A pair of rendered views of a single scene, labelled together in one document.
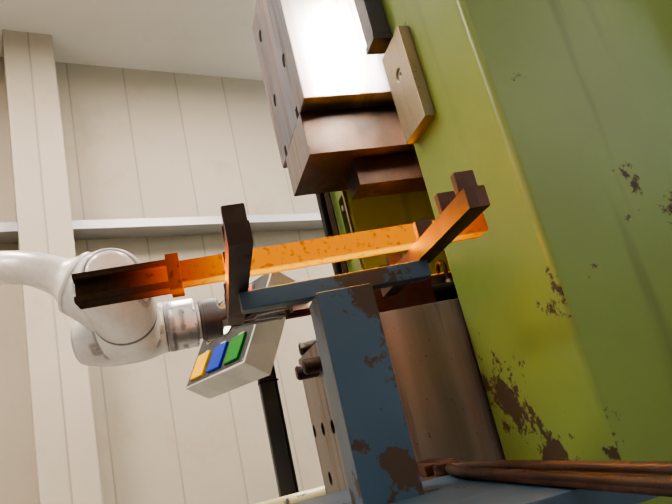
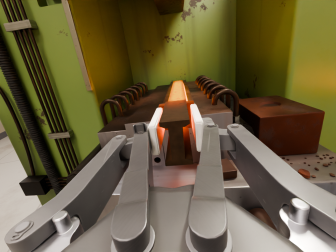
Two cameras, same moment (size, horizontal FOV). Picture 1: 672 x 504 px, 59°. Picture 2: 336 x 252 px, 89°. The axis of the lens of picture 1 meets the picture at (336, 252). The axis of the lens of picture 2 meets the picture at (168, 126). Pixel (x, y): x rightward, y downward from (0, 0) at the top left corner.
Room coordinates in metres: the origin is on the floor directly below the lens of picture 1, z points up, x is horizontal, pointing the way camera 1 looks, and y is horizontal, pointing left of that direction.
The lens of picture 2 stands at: (1.05, 0.25, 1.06)
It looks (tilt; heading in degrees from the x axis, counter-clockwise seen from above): 20 degrees down; 293
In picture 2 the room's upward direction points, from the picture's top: 8 degrees counter-clockwise
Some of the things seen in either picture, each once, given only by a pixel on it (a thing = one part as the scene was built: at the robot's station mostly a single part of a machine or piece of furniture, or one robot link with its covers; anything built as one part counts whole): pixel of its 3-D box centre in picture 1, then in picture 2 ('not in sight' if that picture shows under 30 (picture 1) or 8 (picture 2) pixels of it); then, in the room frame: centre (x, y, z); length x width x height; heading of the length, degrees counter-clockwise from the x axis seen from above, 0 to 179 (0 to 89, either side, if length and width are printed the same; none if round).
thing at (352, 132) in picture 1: (388, 147); not in sight; (1.21, -0.17, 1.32); 0.42 x 0.20 x 0.10; 107
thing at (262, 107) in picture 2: (391, 297); (268, 122); (1.00, -0.07, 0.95); 0.12 x 0.09 x 0.07; 107
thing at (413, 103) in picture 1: (407, 85); not in sight; (0.89, -0.18, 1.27); 0.09 x 0.02 x 0.17; 17
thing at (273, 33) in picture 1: (366, 41); not in sight; (1.17, -0.18, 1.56); 0.42 x 0.39 x 0.40; 107
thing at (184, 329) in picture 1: (183, 324); not in sight; (1.05, 0.30, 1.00); 0.09 x 0.06 x 0.09; 17
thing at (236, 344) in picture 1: (236, 349); not in sight; (1.50, 0.30, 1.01); 0.07 x 0.05 x 0.07; 42
